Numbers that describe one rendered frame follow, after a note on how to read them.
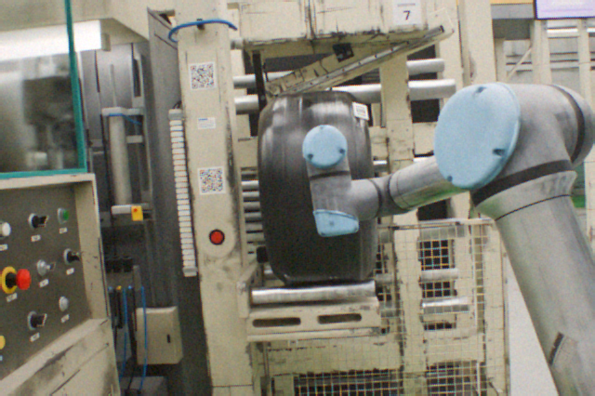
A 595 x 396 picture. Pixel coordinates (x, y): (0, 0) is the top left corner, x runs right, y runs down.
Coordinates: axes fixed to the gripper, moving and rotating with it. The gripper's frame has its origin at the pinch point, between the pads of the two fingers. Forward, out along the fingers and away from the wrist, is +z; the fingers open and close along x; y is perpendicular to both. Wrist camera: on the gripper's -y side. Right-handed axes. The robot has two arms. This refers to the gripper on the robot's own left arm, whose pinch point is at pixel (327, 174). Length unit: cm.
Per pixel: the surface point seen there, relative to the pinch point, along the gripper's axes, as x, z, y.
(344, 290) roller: -2.0, 16.3, -29.6
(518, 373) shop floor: -95, 169, -102
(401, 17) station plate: -27, 40, 52
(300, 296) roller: 9.7, 16.3, -30.3
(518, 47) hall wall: -415, 972, 319
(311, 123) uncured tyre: 3.0, 5.6, 13.6
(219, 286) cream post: 33.0, 23.7, -27.3
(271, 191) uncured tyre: 14.0, 2.2, -2.7
